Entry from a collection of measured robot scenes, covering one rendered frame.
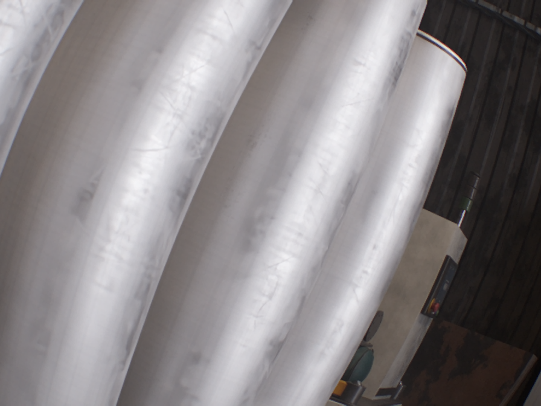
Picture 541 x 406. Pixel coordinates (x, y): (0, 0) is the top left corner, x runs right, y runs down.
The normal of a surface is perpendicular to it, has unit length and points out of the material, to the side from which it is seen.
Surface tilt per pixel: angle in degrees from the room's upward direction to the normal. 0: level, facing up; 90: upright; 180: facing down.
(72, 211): 90
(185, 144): 90
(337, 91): 90
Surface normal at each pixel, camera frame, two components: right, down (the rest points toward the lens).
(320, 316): 0.18, 0.01
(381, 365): -0.31, -0.20
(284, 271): 0.56, 0.20
